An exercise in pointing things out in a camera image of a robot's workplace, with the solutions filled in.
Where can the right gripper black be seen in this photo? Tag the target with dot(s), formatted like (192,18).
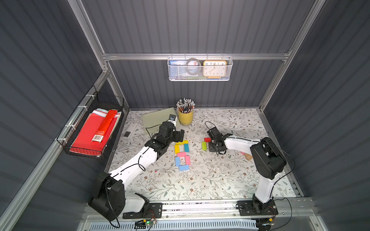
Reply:
(214,140)

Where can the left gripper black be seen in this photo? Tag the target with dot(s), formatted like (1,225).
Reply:
(176,134)

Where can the yellow block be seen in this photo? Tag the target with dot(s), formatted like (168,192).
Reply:
(177,149)
(182,142)

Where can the lime green block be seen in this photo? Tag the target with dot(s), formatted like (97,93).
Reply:
(204,146)

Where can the teal block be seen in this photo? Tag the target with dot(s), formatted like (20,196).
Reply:
(186,148)

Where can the pink block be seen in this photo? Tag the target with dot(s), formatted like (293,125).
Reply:
(187,159)
(182,154)

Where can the light blue block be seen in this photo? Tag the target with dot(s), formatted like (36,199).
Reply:
(184,167)
(177,161)

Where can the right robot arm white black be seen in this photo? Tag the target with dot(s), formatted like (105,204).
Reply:
(268,159)

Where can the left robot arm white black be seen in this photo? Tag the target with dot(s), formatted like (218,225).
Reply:
(109,197)

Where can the yellow pencil cup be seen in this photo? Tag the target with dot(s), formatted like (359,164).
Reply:
(185,118)

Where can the pale green book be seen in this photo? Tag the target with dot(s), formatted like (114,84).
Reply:
(153,120)

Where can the bundle of pencils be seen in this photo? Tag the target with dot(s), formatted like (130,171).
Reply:
(185,106)

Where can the white remote control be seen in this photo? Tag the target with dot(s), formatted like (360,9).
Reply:
(130,129)

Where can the grey tape roll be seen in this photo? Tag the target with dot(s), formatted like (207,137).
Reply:
(193,67)

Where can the yellow alarm clock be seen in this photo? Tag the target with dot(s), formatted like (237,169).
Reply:
(214,69)

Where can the red long box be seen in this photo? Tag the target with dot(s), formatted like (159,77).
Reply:
(104,126)

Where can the red folder stack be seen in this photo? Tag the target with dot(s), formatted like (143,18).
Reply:
(83,144)

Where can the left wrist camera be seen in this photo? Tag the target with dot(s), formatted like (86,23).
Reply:
(172,119)

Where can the aluminium rail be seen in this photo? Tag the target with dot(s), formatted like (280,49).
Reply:
(227,208)

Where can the white wire wall basket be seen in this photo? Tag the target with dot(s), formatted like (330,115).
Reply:
(177,67)

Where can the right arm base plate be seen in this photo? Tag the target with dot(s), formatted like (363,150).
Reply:
(255,208)

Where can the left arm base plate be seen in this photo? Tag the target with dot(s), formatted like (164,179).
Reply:
(150,210)

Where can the black wire side basket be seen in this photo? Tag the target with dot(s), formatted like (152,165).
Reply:
(93,101)

